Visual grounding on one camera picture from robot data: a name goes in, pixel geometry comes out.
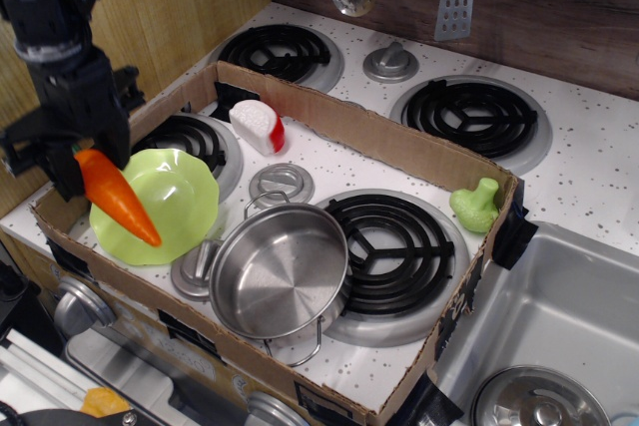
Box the back silver stove knob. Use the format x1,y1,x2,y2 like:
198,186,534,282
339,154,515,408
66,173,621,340
362,41,419,84

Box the orange yellow cloth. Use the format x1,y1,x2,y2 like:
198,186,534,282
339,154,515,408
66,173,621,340
80,387,131,418

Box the hanging silver spatula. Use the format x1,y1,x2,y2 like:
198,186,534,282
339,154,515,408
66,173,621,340
433,0,474,42

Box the front left black burner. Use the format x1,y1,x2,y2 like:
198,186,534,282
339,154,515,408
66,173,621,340
133,113,244,202

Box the orange toy carrot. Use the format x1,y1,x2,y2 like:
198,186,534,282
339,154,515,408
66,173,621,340
74,149,162,247

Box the silver pot lid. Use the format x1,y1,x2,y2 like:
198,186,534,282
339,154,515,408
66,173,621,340
469,366,611,425

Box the front silver stove knob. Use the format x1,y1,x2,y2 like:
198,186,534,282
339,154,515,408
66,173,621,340
171,239,222,300

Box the back left black burner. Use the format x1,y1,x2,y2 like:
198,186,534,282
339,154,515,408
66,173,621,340
208,24,344,93

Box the bottom silver oven knob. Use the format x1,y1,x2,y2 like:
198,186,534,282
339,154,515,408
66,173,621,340
244,391,310,426

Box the middle silver stove knob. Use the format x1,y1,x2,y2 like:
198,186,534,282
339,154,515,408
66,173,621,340
249,163,315,209

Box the back right black burner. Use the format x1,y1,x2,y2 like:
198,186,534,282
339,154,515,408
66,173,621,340
389,75,552,176

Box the silver stove knob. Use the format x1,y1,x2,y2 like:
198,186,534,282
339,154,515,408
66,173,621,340
249,163,315,209
171,239,222,300
362,41,419,84

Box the light green plastic plate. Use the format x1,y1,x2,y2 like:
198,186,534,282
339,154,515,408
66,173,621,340
89,149,220,265

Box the left silver oven knob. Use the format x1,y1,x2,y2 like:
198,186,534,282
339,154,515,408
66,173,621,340
54,276,117,338

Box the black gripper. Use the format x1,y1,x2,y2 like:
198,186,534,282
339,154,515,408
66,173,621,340
1,49,145,201

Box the front right black burner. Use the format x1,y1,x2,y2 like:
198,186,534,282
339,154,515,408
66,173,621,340
319,189,470,347

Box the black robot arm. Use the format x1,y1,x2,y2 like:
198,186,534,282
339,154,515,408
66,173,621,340
1,0,145,200

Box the green toy broccoli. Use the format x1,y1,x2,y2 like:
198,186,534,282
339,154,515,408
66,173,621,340
449,178,499,233

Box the stainless steel pot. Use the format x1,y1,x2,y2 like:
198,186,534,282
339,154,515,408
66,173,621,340
209,201,352,367

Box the silver oven knob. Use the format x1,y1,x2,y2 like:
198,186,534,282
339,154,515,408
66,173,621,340
54,276,117,338
244,391,310,426

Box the white and red toy cheese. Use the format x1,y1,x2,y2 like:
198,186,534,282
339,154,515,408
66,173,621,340
229,100,286,156

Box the black cable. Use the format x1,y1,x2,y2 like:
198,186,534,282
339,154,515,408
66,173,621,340
0,399,21,426

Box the grey toy sink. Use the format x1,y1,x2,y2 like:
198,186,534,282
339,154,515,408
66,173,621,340
435,222,638,425

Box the black burner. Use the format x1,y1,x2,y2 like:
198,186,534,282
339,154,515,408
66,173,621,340
208,24,344,93
389,75,552,176
319,189,470,347
133,113,244,202

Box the brown cardboard fence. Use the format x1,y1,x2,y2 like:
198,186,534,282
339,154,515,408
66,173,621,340
32,62,523,425

